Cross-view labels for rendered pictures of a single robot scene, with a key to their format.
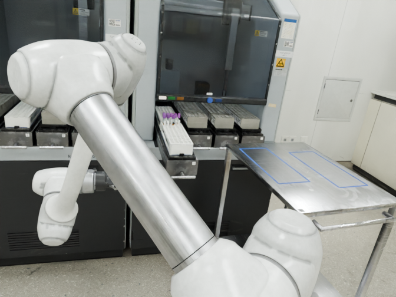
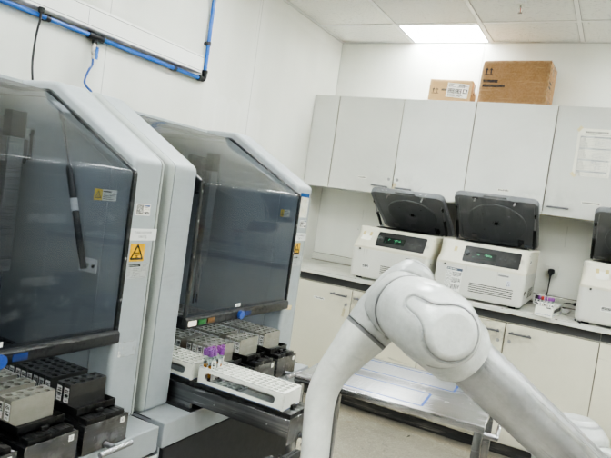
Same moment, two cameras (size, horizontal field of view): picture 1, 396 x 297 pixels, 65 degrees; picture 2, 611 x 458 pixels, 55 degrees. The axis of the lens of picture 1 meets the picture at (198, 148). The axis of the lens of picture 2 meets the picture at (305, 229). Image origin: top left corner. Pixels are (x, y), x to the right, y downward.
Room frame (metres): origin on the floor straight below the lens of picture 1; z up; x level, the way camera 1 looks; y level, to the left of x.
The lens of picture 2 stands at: (0.14, 1.23, 1.39)
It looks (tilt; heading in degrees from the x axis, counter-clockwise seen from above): 3 degrees down; 314
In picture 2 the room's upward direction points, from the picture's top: 8 degrees clockwise
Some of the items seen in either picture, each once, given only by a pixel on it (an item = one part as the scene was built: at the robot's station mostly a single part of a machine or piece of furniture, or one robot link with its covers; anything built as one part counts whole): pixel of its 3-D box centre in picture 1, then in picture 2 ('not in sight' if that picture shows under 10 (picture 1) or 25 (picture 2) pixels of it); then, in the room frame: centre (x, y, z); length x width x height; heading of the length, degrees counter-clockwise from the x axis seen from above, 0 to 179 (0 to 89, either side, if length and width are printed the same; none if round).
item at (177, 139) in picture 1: (175, 138); (247, 385); (1.36, 0.11, 0.83); 0.30 x 0.10 x 0.06; 16
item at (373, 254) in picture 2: not in sight; (407, 236); (2.49, -2.27, 1.22); 0.62 x 0.56 x 0.64; 104
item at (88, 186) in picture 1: (87, 181); not in sight; (1.03, 0.40, 0.75); 0.09 x 0.06 x 0.09; 16
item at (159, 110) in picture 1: (166, 118); (165, 358); (1.66, 0.19, 0.83); 0.30 x 0.10 x 0.06; 16
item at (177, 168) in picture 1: (170, 139); (208, 391); (1.49, 0.15, 0.78); 0.73 x 0.14 x 0.09; 16
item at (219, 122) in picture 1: (223, 122); (246, 345); (1.65, -0.13, 0.85); 0.12 x 0.02 x 0.06; 105
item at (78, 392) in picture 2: not in sight; (85, 391); (1.45, 0.55, 0.85); 0.12 x 0.02 x 0.06; 106
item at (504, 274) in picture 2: not in sight; (491, 246); (1.93, -2.43, 1.24); 0.62 x 0.56 x 0.69; 106
